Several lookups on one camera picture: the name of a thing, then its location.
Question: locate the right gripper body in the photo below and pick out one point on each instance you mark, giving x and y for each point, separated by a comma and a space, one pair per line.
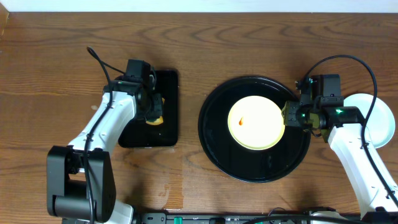
300, 115

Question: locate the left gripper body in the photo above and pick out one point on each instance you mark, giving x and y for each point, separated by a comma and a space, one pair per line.
156, 106

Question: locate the green and yellow sponge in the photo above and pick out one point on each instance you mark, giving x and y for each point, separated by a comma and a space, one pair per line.
155, 120

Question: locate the yellow plate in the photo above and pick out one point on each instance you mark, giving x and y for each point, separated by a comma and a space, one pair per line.
256, 123

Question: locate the light blue plate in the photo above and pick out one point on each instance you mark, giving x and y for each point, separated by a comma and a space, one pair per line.
381, 123

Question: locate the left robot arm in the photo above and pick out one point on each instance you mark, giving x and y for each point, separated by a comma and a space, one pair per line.
80, 179

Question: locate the black rectangular tray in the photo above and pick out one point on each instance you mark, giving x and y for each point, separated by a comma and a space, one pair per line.
141, 133

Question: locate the black round tray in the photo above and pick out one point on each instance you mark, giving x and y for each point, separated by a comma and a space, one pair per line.
232, 158

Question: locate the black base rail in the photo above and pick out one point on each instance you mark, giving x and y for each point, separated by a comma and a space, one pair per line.
163, 218

